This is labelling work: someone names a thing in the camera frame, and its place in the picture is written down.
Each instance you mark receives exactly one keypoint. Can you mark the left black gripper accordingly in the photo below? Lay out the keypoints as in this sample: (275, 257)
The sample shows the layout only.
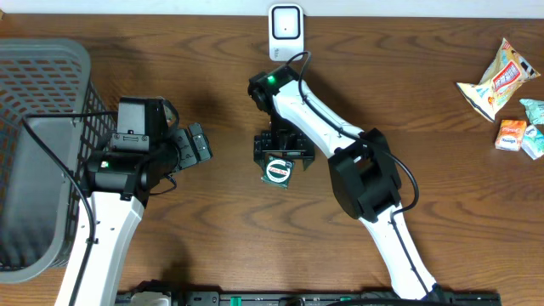
(187, 140)

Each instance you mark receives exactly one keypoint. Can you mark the white barcode scanner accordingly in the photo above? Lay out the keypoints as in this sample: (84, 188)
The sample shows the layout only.
(286, 31)

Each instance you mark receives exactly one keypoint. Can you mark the yellow snack bag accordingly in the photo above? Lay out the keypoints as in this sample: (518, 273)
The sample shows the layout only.
(508, 71)

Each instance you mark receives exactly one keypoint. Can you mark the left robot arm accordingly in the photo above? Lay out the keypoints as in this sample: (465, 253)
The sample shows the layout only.
(117, 181)

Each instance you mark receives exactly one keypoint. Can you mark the round tape roll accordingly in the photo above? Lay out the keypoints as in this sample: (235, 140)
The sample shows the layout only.
(278, 171)

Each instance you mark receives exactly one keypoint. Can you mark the grey plastic shopping basket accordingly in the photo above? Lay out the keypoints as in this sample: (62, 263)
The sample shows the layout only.
(49, 80)

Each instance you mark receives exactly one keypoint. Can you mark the orange small carton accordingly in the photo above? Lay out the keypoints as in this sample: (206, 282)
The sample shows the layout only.
(510, 135)

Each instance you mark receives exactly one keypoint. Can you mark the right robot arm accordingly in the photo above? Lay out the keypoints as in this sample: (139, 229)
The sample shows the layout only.
(365, 174)

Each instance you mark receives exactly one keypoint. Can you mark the teal small carton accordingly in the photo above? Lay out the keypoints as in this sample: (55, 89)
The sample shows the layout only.
(532, 142)

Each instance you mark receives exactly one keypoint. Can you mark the mint green pack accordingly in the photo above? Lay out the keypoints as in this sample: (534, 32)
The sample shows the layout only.
(534, 110)

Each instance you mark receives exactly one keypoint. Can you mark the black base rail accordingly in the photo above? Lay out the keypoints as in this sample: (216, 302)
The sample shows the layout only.
(298, 299)

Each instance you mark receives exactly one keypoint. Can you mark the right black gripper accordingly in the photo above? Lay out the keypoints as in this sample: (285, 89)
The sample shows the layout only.
(302, 149)

